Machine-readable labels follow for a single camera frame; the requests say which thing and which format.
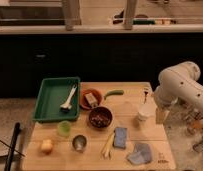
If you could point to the green plastic cup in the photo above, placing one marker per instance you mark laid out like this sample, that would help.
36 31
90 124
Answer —
64 128

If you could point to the metal cup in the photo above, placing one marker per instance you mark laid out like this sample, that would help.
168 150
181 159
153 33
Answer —
79 143

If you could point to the orange bowl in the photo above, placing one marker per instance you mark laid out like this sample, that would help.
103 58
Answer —
83 101

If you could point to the white brush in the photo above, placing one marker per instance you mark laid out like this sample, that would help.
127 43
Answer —
66 106

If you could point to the blue sponge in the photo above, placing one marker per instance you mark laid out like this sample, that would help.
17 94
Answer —
120 137

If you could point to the yellow round fruit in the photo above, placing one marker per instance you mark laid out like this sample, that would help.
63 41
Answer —
46 146

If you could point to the black pole stand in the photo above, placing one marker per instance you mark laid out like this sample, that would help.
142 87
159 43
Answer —
11 150

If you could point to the dark brown bowl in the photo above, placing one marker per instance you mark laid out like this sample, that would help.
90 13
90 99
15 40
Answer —
100 117

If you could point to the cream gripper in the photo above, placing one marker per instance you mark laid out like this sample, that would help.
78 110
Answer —
161 115

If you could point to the green plastic tray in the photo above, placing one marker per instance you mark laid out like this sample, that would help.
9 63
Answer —
52 94

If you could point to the white plastic cup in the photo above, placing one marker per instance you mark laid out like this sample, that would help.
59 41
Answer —
144 112

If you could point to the brown sponge block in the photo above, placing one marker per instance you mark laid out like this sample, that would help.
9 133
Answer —
91 99

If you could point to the grey blue cloth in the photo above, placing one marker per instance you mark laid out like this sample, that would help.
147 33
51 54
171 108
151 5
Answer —
141 154

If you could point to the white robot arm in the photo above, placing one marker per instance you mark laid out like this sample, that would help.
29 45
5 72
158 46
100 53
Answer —
178 82

